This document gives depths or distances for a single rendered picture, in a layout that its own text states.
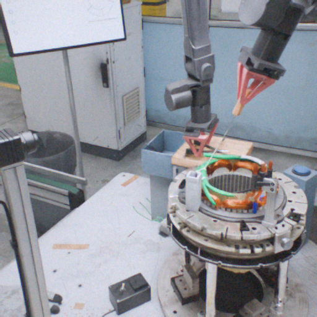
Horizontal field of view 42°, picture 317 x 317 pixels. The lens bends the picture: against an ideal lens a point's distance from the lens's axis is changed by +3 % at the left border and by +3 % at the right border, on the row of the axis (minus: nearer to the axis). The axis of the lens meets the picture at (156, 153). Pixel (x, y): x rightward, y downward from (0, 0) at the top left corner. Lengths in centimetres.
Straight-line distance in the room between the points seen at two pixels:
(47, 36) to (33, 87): 196
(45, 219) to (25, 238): 197
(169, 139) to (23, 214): 81
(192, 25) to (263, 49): 27
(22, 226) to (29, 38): 117
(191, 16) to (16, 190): 62
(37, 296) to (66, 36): 123
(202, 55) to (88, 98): 234
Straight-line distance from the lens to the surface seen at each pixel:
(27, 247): 71
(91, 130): 346
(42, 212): 264
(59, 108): 360
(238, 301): 118
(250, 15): 79
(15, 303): 121
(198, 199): 92
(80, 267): 129
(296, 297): 120
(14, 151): 62
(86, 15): 185
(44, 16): 178
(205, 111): 114
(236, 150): 127
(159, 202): 137
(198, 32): 107
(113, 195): 157
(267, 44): 84
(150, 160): 127
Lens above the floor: 164
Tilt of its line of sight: 28 degrees down
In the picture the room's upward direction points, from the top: 2 degrees counter-clockwise
